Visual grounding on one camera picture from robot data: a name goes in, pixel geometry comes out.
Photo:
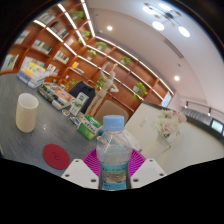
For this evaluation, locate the wooden wall shelf unit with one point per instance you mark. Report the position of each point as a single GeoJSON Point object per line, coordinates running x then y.
{"type": "Point", "coordinates": [86, 56]}

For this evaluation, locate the wooden artist mannequin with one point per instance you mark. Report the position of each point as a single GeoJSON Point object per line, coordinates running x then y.
{"type": "Point", "coordinates": [102, 88]}

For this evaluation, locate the green and white carton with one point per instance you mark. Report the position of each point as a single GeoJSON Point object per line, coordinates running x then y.
{"type": "Point", "coordinates": [88, 127]}

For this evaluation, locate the round multi-bulb ceiling lamp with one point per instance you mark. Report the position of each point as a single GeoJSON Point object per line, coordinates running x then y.
{"type": "Point", "coordinates": [166, 16]}

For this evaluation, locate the clear blue-capped water bottle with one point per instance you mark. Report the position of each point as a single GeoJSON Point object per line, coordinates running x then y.
{"type": "Point", "coordinates": [114, 153]}

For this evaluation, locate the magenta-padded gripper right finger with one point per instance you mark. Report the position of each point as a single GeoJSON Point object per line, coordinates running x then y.
{"type": "Point", "coordinates": [146, 171]}

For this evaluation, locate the dark blue chair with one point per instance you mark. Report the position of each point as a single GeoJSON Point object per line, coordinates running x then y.
{"type": "Point", "coordinates": [81, 91]}

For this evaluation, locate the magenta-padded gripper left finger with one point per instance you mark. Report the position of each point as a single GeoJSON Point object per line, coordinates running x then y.
{"type": "Point", "coordinates": [80, 171]}

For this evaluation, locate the flat round red coaster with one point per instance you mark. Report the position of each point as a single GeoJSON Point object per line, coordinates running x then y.
{"type": "Point", "coordinates": [55, 156]}

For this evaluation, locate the white counter block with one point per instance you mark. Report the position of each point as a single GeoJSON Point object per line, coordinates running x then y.
{"type": "Point", "coordinates": [148, 125]}

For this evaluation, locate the white flower bouquet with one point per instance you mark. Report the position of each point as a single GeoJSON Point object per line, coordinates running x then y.
{"type": "Point", "coordinates": [168, 123]}

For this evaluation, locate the white and green leaflet stand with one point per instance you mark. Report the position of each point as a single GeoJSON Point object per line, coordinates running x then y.
{"type": "Point", "coordinates": [77, 104]}

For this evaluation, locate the stack of books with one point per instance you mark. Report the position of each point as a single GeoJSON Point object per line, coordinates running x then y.
{"type": "Point", "coordinates": [31, 74]}

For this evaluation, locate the cream plastic cup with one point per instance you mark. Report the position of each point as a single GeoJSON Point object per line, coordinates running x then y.
{"type": "Point", "coordinates": [26, 112]}

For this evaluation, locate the tan chair backrest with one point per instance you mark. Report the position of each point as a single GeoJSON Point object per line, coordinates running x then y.
{"type": "Point", "coordinates": [111, 111]}

